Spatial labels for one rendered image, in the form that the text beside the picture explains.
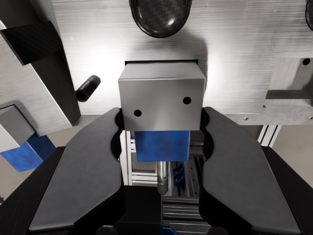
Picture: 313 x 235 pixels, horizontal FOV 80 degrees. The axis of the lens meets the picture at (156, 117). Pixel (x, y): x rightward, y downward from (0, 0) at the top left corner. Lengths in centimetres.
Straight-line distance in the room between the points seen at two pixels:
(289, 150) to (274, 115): 131
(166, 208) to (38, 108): 42
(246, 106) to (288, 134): 135
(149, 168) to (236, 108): 104
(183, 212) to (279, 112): 36
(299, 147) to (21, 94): 158
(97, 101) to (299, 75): 18
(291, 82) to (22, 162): 29
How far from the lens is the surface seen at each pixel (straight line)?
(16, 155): 27
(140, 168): 118
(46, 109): 23
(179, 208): 56
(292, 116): 32
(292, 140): 156
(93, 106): 16
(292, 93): 22
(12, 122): 24
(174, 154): 15
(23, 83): 23
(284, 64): 20
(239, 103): 16
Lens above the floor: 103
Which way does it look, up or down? 59 degrees down
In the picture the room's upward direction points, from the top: 177 degrees counter-clockwise
